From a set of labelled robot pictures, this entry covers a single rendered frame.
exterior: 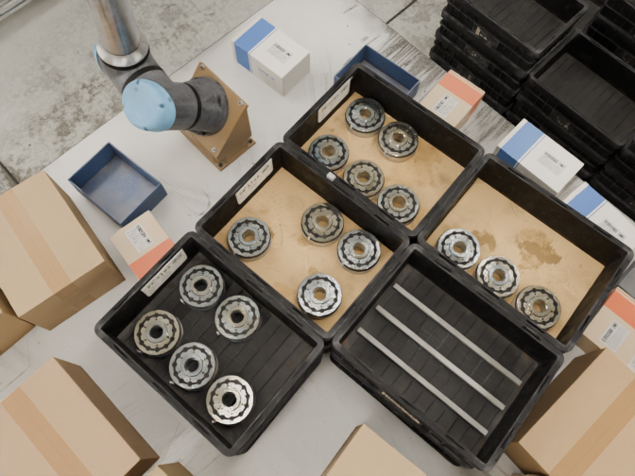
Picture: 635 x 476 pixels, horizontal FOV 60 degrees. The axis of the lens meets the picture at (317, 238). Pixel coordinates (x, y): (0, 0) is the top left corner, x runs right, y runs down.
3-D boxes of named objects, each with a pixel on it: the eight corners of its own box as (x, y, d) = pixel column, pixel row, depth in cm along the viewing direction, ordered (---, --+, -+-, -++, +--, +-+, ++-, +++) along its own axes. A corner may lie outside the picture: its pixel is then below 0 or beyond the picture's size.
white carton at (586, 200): (540, 221, 150) (555, 208, 142) (570, 195, 153) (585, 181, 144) (597, 275, 145) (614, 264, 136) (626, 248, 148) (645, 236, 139)
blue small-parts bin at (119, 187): (77, 191, 151) (66, 179, 145) (116, 153, 156) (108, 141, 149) (128, 233, 147) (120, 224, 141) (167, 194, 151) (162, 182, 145)
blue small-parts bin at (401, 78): (333, 90, 164) (334, 76, 157) (363, 59, 168) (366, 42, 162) (386, 127, 160) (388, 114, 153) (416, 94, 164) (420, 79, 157)
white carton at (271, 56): (234, 59, 167) (231, 40, 159) (261, 36, 171) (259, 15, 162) (283, 96, 163) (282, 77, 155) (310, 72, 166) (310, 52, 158)
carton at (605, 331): (609, 372, 136) (625, 368, 129) (568, 338, 139) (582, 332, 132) (643, 325, 140) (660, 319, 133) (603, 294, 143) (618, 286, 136)
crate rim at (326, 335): (193, 231, 126) (191, 227, 123) (280, 144, 134) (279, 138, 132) (328, 344, 117) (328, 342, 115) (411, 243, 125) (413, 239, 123)
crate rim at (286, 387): (94, 331, 117) (90, 329, 115) (193, 231, 126) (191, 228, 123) (231, 461, 109) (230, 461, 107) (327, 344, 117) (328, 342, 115)
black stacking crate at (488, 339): (327, 351, 126) (329, 343, 115) (404, 258, 134) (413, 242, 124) (471, 471, 118) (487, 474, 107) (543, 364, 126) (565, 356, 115)
